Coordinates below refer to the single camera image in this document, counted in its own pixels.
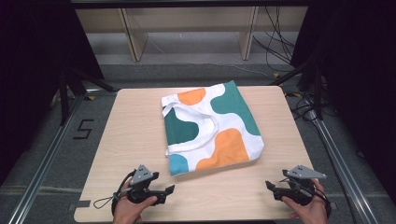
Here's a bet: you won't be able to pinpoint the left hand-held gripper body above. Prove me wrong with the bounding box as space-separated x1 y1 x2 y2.
125 164 167 205

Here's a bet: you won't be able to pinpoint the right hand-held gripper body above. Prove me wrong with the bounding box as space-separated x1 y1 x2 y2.
273 164 328 206

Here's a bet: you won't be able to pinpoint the white tote bag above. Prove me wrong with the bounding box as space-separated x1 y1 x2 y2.
161 79 265 177

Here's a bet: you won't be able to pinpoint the person's right hand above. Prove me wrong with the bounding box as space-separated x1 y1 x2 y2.
281 178 330 224

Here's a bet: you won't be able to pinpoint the person's left hand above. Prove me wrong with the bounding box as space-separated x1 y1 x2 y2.
112 180 159 224

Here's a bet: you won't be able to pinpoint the black metal stand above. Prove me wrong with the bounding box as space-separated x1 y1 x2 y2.
58 65 117 126
268 53 325 121

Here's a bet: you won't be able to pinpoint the black looped gripper cable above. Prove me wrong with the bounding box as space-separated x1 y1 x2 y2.
92 169 138 217

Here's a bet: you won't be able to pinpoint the aluminium floor rail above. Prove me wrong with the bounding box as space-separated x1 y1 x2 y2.
306 109 380 224
7 92 84 224

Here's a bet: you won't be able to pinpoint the black floor cables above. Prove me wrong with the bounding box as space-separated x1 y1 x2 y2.
285 88 339 123

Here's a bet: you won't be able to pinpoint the hanging black cables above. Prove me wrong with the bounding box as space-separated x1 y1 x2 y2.
252 6 296 65

